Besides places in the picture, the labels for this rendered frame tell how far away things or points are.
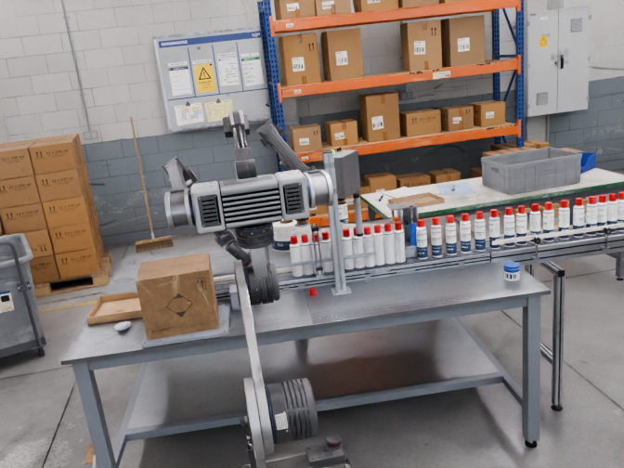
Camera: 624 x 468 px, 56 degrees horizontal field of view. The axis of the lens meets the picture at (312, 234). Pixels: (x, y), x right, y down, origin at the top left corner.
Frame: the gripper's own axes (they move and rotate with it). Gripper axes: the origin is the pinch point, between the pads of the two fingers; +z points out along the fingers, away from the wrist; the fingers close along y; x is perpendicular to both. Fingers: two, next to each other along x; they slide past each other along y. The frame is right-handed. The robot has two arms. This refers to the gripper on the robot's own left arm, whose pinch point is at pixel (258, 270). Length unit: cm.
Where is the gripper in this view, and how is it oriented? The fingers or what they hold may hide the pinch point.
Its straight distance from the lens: 292.6
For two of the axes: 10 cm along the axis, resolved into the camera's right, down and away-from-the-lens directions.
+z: 7.1, 6.5, 2.9
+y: -1.2, -2.9, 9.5
